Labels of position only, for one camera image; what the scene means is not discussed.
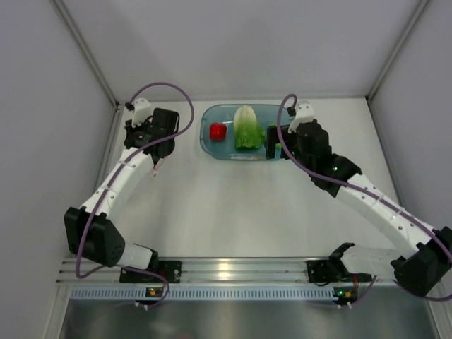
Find pale green fake cabbage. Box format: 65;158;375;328
233;105;266;150

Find clear zip bag orange seal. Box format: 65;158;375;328
152;157;166;177

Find red fake food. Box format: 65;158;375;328
209;122;227;142

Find green fake vegetable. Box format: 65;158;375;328
268;123;282;149

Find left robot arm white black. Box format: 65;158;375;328
64;108;179;282

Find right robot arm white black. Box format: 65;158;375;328
265;119;451;297

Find teal plastic bin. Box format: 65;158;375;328
199;104;279;160

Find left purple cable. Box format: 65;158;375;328
75;82;195;280

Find purple cable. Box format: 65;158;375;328
75;82;195;280
276;93;452;302

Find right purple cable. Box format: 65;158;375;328
276;93;452;302

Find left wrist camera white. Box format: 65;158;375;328
125;98;153;127

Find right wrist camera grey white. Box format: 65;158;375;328
287;100;315;133

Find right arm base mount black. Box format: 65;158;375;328
307;259;351;285

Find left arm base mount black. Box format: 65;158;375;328
119;260;182;283

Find aluminium rail frame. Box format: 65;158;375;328
56;256;442;283

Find white slotted cable duct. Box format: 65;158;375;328
71;286;341;302

